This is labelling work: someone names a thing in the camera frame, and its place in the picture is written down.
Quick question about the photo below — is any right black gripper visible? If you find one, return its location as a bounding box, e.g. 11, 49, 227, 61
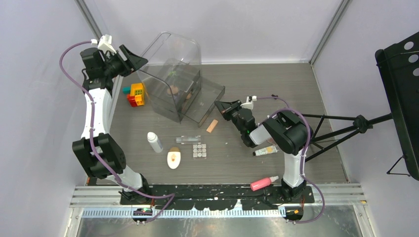
215, 99, 246, 134

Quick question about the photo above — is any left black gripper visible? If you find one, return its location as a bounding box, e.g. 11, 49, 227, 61
102, 45, 147, 79

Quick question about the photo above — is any clear acrylic drawer organizer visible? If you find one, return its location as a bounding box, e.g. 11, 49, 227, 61
137, 32, 202, 123

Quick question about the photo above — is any pink round powder puff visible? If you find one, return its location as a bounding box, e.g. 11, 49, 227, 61
167, 85, 179, 96

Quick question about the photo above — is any eyeshadow palette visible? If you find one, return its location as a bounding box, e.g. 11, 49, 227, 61
267, 138, 277, 146

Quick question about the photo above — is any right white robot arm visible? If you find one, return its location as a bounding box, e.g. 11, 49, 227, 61
214, 96, 312, 203

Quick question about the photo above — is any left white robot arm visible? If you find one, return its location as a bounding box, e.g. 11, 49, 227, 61
72, 44, 152, 204

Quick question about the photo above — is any peach concealer stick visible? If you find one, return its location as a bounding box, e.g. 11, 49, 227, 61
206, 119, 218, 133

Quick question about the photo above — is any colourful toy block stack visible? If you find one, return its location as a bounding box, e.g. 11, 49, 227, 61
123, 83, 145, 107

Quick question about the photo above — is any grey square sample palette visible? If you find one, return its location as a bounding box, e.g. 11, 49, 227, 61
192, 144, 208, 158

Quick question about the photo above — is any clear small bottle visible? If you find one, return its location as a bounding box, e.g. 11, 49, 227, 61
175, 135, 202, 145

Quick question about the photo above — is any small printed cream tube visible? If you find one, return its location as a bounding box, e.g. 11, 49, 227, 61
252, 145, 278, 157

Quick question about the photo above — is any white oval compact case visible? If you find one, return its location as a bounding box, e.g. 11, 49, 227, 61
167, 147, 181, 169

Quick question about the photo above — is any white cylindrical bottle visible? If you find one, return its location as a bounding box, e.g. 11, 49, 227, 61
147, 132, 163, 153

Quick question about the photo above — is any pink spray bottle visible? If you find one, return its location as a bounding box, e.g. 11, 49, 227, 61
250, 176, 279, 191

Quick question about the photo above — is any black tripod stand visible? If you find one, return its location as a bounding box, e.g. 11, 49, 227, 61
303, 113, 393, 162

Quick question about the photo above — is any black perforated panel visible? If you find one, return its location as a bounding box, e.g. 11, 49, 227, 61
375, 32, 419, 180

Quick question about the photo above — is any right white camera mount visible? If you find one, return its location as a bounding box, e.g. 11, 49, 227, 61
241, 96, 257, 110

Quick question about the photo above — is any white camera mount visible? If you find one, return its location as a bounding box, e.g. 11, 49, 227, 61
241, 96, 257, 110
90, 34, 117, 54

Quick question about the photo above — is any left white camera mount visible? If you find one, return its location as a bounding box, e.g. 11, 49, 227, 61
90, 34, 117, 54

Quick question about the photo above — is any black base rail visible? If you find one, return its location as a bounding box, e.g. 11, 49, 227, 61
119, 184, 314, 211

